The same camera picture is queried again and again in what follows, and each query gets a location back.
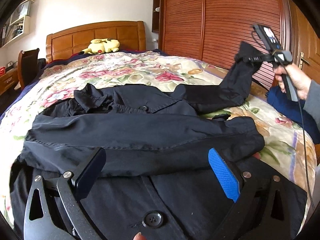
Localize person's left hand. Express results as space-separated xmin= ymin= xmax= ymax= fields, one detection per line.
xmin=133 ymin=232 xmax=146 ymax=240

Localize floral blanket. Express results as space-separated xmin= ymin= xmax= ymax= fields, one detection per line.
xmin=1 ymin=52 xmax=317 ymax=225

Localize black coat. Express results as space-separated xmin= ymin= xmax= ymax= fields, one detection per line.
xmin=9 ymin=42 xmax=307 ymax=239

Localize yellow Pikachu plush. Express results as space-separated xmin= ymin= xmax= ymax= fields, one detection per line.
xmin=79 ymin=38 xmax=120 ymax=55

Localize wooden headboard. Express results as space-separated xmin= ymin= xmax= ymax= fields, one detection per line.
xmin=46 ymin=21 xmax=146 ymax=63

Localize dark wooden chair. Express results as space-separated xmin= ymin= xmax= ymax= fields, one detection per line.
xmin=17 ymin=48 xmax=47 ymax=90

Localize black cable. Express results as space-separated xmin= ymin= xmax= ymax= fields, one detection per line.
xmin=250 ymin=26 xmax=316 ymax=210

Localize red basket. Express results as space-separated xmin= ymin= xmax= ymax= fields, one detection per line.
xmin=0 ymin=66 xmax=6 ymax=76

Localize blue cloth bundle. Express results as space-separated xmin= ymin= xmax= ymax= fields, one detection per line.
xmin=266 ymin=86 xmax=319 ymax=145

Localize white wall shelf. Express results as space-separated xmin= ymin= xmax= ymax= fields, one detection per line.
xmin=1 ymin=0 xmax=34 ymax=47

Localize wooden louvered wardrobe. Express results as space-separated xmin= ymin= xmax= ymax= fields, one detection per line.
xmin=151 ymin=0 xmax=298 ymax=91

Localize brass door handle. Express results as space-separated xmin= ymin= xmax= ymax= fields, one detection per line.
xmin=298 ymin=51 xmax=310 ymax=69

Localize grey sleeve forearm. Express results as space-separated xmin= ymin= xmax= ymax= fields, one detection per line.
xmin=304 ymin=80 xmax=320 ymax=129

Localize wooden door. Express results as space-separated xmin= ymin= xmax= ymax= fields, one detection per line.
xmin=289 ymin=0 xmax=320 ymax=83

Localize wooden desk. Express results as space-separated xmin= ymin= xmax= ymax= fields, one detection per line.
xmin=0 ymin=68 xmax=18 ymax=95

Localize person's right hand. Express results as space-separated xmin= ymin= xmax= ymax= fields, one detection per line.
xmin=273 ymin=64 xmax=311 ymax=100

